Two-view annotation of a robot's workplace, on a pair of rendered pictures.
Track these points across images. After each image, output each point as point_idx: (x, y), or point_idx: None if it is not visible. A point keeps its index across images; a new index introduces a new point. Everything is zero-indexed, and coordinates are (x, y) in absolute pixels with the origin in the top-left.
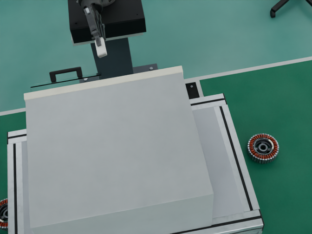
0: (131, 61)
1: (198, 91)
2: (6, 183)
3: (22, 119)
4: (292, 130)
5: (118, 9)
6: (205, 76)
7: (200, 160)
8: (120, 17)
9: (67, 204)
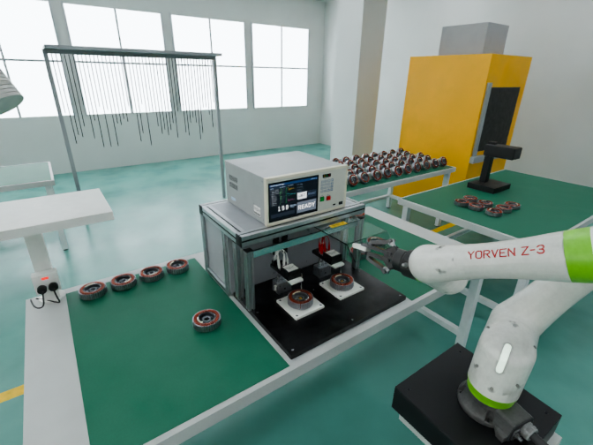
0: None
1: (284, 354)
2: None
3: (411, 292)
4: (178, 346)
5: (438, 388)
6: (284, 372)
7: (235, 163)
8: (422, 375)
9: (288, 154)
